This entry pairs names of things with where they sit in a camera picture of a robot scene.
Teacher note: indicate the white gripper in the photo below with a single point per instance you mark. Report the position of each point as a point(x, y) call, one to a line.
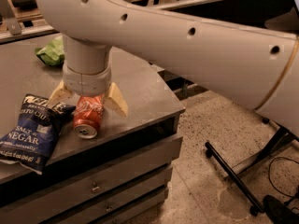
point(86, 83)

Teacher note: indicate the red coke can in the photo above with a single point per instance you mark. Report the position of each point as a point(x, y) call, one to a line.
point(87, 116)

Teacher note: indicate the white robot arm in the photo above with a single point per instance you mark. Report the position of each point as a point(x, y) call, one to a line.
point(254, 67)

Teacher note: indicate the green chip bag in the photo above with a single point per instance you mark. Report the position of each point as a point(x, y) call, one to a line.
point(53, 53)

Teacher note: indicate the blue salt vinegar chip bag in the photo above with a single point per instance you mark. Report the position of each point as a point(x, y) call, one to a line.
point(33, 140)

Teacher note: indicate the metal drawer knob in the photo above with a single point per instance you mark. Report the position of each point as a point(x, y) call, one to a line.
point(95, 188)

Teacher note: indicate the black metal stand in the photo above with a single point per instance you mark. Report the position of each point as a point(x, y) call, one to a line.
point(281, 138)

